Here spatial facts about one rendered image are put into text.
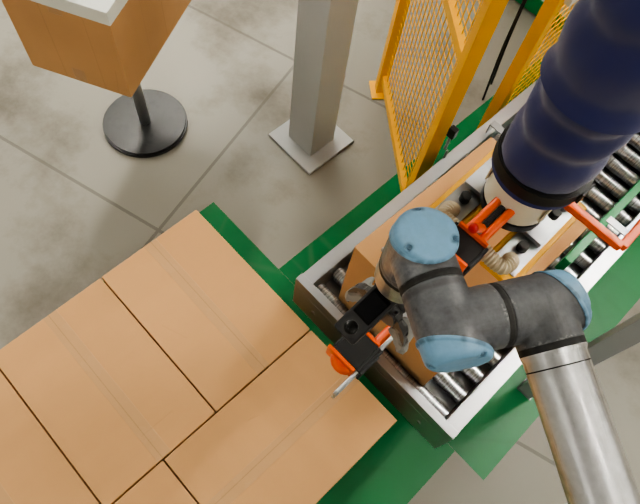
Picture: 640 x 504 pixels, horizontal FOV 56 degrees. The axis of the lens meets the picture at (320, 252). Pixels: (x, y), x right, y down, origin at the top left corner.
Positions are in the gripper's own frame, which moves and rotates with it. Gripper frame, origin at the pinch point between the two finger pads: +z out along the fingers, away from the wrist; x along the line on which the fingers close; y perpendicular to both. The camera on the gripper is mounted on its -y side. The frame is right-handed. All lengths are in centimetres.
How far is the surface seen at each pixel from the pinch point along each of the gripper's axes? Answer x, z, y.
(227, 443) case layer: 13, 82, -29
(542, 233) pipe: -9, 22, 58
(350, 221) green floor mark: 59, 136, 79
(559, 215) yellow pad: -9, 22, 66
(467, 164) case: 22, 41, 74
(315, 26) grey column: 103, 57, 89
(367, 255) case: 20, 42, 29
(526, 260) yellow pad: -11, 24, 51
